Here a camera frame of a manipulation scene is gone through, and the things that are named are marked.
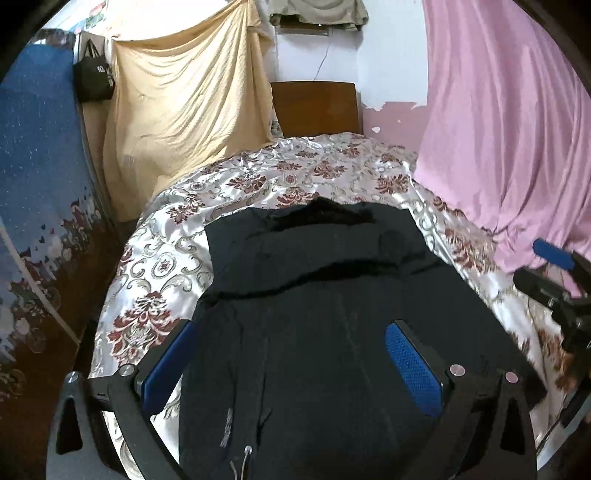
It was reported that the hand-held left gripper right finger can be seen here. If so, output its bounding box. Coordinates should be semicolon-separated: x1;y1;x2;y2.
384;319;539;480

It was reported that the black padded jacket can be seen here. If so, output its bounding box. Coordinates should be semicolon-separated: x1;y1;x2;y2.
178;198;548;480

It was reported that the yellow hanging cloth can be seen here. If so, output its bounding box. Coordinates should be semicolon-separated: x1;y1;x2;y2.
102;0;278;222

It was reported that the pink curtain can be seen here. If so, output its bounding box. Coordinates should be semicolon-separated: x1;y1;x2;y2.
413;0;591;278

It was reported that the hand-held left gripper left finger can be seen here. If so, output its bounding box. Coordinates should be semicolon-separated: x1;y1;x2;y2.
46;318;195;480

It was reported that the blue dotted fabric wardrobe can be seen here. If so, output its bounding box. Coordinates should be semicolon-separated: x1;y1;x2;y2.
0;28;116;416

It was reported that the thin wall cable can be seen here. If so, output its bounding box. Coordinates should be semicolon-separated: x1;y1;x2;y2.
316;34;333;81

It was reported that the beige garment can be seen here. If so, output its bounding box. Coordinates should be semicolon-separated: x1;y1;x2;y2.
268;0;370;32

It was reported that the wooden headboard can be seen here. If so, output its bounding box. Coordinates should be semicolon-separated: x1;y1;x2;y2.
270;80;363;139

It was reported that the black tote bag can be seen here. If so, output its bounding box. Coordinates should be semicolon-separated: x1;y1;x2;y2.
73;39;115;102

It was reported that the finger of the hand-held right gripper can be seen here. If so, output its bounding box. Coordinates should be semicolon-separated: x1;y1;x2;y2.
533;239;591;296
513;268;575;311

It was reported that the floral satin bedspread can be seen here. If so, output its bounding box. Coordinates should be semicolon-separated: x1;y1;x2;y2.
88;131;587;480

